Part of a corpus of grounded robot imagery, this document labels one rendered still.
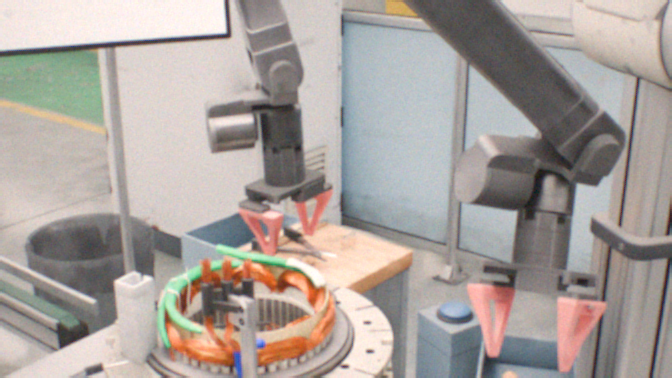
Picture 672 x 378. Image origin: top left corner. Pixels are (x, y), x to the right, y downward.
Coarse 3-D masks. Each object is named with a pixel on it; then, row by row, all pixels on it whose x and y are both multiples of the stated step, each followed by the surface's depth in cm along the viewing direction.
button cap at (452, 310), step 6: (444, 306) 110; (450, 306) 110; (456, 306) 110; (462, 306) 110; (468, 306) 110; (444, 312) 109; (450, 312) 109; (456, 312) 109; (462, 312) 109; (468, 312) 109; (450, 318) 108; (456, 318) 108; (462, 318) 108
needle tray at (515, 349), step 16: (512, 336) 99; (528, 336) 99; (480, 352) 95; (512, 352) 100; (528, 352) 99; (544, 352) 99; (480, 368) 92; (496, 368) 99; (512, 368) 99; (528, 368) 99; (544, 368) 99; (576, 368) 92
